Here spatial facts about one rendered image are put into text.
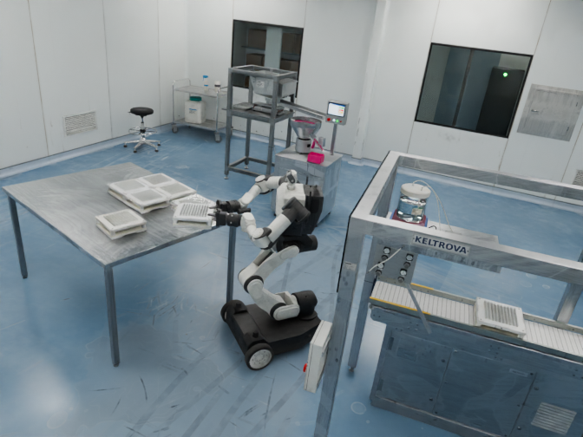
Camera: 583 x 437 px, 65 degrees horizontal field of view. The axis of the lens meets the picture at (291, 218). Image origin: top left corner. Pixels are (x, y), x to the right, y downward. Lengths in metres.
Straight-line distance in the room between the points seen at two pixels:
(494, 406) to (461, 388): 0.21
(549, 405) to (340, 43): 6.04
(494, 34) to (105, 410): 6.45
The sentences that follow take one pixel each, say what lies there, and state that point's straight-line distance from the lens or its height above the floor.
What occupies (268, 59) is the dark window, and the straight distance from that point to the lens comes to 8.25.
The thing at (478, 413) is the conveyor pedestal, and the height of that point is 0.22.
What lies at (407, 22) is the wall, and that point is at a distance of 7.48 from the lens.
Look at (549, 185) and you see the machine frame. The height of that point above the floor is 1.59.
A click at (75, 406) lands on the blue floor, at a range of 3.23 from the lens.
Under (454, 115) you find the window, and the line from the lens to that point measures 7.46.
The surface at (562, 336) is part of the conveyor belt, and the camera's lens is 3.00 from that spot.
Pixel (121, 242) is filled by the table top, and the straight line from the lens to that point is 3.13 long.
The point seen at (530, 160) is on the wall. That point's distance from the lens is 7.56.
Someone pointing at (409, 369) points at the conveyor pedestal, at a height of 0.38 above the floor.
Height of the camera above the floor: 2.30
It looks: 25 degrees down
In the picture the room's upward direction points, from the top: 6 degrees clockwise
